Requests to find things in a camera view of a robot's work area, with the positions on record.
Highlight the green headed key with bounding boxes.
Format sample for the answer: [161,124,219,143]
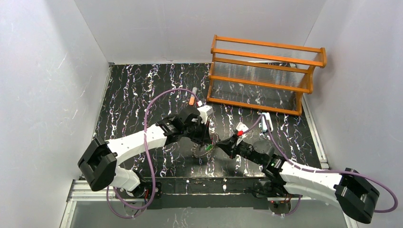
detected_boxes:
[205,144,213,152]

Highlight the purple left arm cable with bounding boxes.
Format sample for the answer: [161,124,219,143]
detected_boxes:
[106,88,202,219]

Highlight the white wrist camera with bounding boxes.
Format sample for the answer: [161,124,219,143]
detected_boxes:
[235,122,249,139]
[197,105,213,123]

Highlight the grey orange marker pen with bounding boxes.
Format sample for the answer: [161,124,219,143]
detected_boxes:
[189,87,197,106]

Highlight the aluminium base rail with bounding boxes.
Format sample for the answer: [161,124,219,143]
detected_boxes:
[60,178,357,228]

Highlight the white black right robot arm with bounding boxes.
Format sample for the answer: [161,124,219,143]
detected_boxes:
[216,135,380,224]

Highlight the orange wooden two-tier shelf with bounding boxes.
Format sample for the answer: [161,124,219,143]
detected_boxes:
[207,35,327,116]

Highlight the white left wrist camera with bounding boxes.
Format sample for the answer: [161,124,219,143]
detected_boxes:
[197,105,213,123]

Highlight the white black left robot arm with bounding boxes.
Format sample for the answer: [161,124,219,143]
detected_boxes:
[77,105,213,191]

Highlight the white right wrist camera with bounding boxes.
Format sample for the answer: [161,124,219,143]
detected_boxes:
[235,122,249,139]

